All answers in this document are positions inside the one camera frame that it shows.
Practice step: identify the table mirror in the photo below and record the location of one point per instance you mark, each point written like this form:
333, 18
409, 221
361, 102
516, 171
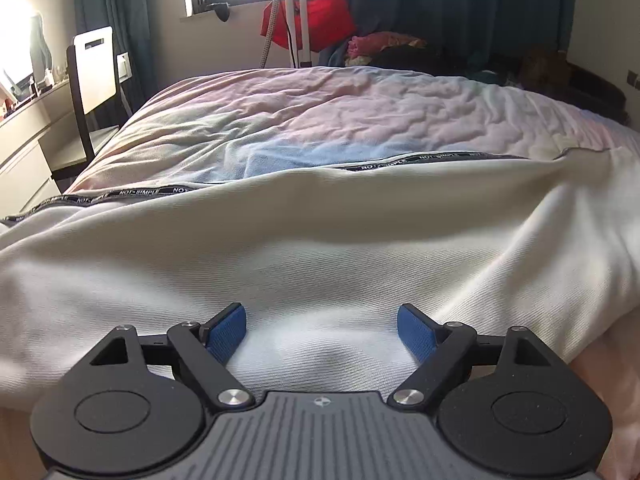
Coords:
40, 40

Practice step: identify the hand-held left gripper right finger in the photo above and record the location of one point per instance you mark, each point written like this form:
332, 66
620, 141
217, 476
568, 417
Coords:
417, 332

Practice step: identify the white dressing table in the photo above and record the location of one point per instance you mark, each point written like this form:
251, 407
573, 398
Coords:
25, 160

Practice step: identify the white chair with black frame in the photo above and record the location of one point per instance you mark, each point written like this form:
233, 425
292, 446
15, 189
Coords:
95, 70

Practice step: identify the black clothes pile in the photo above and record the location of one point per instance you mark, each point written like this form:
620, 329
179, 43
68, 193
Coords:
415, 57

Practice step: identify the pink clothes pile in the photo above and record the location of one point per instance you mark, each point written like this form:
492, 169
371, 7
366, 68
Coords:
385, 42

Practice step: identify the wide blue curtain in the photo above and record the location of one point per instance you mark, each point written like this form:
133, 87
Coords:
450, 0

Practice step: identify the pink and yellow bed blanket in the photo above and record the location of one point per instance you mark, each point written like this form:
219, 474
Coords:
350, 110

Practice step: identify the row of cosmetic bottles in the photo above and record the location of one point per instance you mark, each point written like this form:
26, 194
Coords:
50, 77

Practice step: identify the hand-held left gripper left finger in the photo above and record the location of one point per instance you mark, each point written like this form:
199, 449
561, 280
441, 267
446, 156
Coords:
227, 332

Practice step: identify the brown paper bag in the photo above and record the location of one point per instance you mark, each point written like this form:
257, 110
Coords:
542, 67

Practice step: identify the white pants with striped trim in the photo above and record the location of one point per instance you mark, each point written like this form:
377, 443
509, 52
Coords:
320, 240

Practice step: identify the red bag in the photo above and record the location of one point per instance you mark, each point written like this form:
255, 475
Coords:
325, 20

